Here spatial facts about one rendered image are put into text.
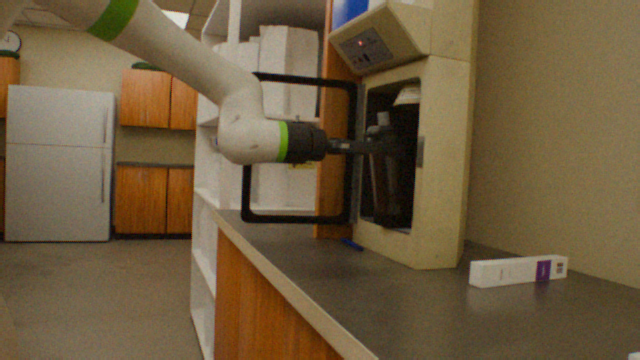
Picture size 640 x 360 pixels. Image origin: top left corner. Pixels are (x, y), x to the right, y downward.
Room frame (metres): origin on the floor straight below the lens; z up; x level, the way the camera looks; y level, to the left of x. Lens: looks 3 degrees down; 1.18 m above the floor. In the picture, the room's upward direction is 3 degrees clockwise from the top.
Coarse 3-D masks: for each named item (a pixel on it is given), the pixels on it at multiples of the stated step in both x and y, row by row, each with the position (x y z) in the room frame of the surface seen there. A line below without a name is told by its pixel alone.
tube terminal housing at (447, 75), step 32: (416, 0) 1.01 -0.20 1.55; (448, 0) 0.96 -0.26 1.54; (448, 32) 0.96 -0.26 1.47; (416, 64) 0.99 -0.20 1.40; (448, 64) 0.97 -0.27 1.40; (448, 96) 0.97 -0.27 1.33; (448, 128) 0.97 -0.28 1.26; (416, 160) 0.97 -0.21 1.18; (448, 160) 0.97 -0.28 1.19; (416, 192) 0.97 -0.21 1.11; (448, 192) 0.97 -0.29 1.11; (416, 224) 0.96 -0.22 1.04; (448, 224) 0.98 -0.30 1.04; (416, 256) 0.95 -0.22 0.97; (448, 256) 0.98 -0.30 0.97
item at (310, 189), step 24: (264, 96) 1.16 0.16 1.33; (288, 96) 1.18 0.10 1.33; (312, 96) 1.19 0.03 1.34; (336, 96) 1.21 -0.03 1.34; (288, 120) 1.18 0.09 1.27; (312, 120) 1.19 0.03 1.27; (336, 120) 1.21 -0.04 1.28; (264, 168) 1.16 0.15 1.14; (288, 168) 1.18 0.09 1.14; (312, 168) 1.20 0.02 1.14; (336, 168) 1.21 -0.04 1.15; (264, 192) 1.16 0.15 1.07; (288, 192) 1.18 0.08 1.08; (312, 192) 1.20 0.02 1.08; (336, 192) 1.21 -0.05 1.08
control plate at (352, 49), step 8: (368, 32) 1.03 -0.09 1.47; (376, 32) 1.01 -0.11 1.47; (352, 40) 1.11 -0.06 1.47; (360, 40) 1.08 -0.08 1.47; (376, 40) 1.03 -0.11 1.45; (344, 48) 1.17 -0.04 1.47; (352, 48) 1.14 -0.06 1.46; (360, 48) 1.11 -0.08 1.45; (368, 48) 1.08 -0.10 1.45; (376, 48) 1.05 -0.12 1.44; (384, 48) 1.03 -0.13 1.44; (352, 56) 1.16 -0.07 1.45; (360, 56) 1.13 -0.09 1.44; (368, 56) 1.10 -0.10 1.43; (376, 56) 1.08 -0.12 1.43; (384, 56) 1.05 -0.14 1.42; (392, 56) 1.03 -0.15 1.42; (360, 64) 1.16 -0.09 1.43; (368, 64) 1.13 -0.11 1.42
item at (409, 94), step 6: (408, 84) 1.08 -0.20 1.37; (414, 84) 1.07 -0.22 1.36; (420, 84) 1.06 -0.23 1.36; (402, 90) 1.09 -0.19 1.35; (408, 90) 1.07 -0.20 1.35; (414, 90) 1.06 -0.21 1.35; (420, 90) 1.05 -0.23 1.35; (402, 96) 1.08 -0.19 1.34; (408, 96) 1.06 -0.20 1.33; (414, 96) 1.05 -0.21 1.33; (420, 96) 1.04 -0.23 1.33; (396, 102) 1.09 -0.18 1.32; (402, 102) 1.07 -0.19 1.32; (408, 102) 1.05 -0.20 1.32; (414, 102) 1.04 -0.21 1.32; (402, 108) 1.18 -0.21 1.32; (408, 108) 1.19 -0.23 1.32; (414, 108) 1.19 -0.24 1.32
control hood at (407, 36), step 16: (384, 0) 0.92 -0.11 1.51; (368, 16) 0.98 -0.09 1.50; (384, 16) 0.94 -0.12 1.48; (400, 16) 0.92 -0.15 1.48; (416, 16) 0.93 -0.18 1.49; (336, 32) 1.14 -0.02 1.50; (352, 32) 1.08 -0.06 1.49; (384, 32) 0.98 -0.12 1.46; (400, 32) 0.94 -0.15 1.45; (416, 32) 0.93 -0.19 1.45; (336, 48) 1.20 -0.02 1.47; (400, 48) 0.98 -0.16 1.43; (416, 48) 0.94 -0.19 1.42; (352, 64) 1.20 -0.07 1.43; (384, 64) 1.08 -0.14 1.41
